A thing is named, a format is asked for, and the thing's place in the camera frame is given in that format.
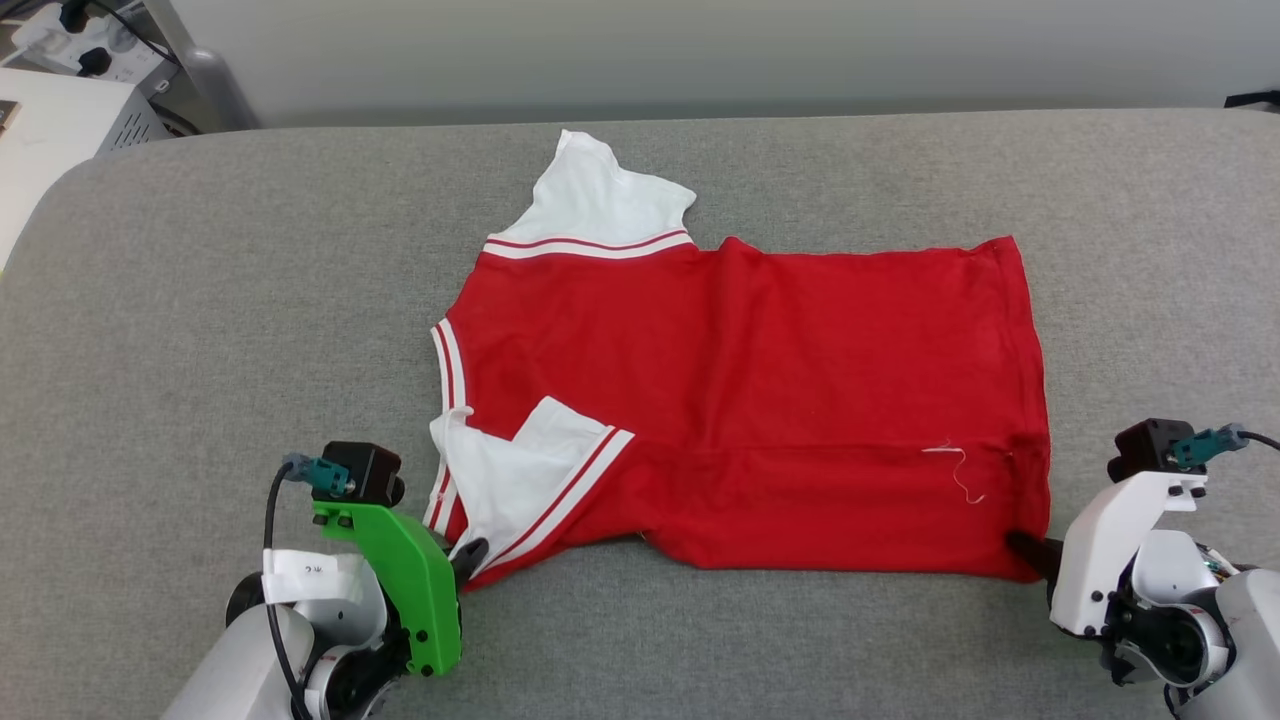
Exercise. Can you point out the white metal equipment box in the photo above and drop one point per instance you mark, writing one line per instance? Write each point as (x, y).
(50, 150)

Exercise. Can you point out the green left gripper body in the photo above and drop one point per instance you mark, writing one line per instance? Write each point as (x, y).
(420, 590)

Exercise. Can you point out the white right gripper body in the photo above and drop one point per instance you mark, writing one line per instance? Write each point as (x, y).
(1100, 560)

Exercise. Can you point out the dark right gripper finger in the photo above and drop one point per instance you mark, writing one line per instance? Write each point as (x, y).
(1040, 555)

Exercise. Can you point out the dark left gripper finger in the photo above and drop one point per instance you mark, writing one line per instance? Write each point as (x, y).
(468, 558)

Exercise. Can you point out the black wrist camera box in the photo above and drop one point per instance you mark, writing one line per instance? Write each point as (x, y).
(365, 472)
(1145, 450)

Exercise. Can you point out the grey metal partition post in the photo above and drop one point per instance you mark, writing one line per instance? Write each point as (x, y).
(215, 90)

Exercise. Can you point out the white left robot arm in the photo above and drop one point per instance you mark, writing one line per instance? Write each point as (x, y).
(240, 670)

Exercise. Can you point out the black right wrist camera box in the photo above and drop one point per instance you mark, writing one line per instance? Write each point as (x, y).
(1145, 450)

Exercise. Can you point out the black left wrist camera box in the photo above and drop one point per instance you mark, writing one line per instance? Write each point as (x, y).
(365, 472)

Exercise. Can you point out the red and white shirt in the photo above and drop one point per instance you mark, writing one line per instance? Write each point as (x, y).
(750, 400)

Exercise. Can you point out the white paper label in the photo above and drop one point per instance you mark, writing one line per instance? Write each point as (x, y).
(305, 575)

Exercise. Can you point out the white power strip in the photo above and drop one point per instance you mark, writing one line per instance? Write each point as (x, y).
(60, 40)

